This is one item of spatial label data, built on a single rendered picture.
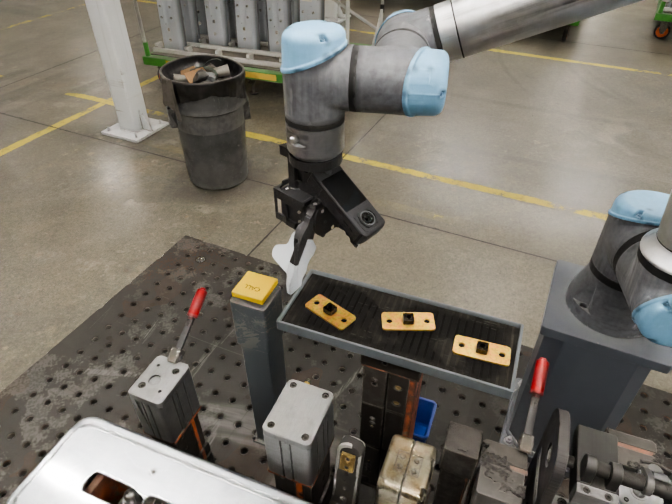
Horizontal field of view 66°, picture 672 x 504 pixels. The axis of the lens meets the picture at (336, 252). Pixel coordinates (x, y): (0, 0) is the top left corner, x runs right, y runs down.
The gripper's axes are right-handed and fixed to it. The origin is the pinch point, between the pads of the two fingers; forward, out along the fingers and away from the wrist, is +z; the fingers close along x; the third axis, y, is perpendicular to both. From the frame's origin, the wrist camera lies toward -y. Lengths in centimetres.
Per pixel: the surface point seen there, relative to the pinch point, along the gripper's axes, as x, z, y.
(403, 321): -5.8, 7.8, -10.7
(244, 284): 4.9, 8.7, 15.4
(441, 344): -6.4, 8.6, -17.5
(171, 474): 30.4, 24.7, 5.2
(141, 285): -3, 55, 81
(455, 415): -29, 56, -14
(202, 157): -111, 100, 207
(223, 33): -244, 84, 350
